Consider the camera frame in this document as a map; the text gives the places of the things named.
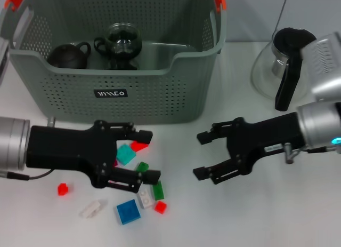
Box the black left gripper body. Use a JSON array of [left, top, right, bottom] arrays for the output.
[[25, 119, 119, 189]]

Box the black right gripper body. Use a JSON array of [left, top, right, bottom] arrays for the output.
[[226, 112, 306, 177]]

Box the small red toy brick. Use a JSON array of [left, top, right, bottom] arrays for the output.
[[57, 182, 70, 196], [154, 201, 168, 214]]

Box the glass teacup with black handle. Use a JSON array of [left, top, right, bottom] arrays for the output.
[[108, 56, 140, 71], [93, 22, 142, 58]]

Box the grey-green perforated storage bin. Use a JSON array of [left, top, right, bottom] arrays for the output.
[[0, 0, 229, 125]]

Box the large red toy brick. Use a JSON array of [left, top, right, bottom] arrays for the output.
[[130, 141, 150, 153]]

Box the white two-stud toy brick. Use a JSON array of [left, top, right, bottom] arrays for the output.
[[136, 190, 156, 210]]

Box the teal square toy brick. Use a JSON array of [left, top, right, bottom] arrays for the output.
[[116, 145, 137, 165]]

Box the blue square toy brick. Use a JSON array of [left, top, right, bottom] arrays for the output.
[[116, 198, 142, 226]]

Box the long white toy brick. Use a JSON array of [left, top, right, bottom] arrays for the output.
[[79, 200, 106, 219]]

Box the dark clay teapot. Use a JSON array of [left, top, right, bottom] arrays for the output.
[[47, 41, 92, 70]]

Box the right arm cable with connector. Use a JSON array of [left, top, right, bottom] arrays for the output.
[[283, 142, 338, 165]]

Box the glass pitcher with black handle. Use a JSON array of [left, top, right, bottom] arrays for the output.
[[250, 27, 318, 111]]

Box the thin grey wall cable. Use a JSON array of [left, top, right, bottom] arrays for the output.
[[274, 0, 291, 31]]

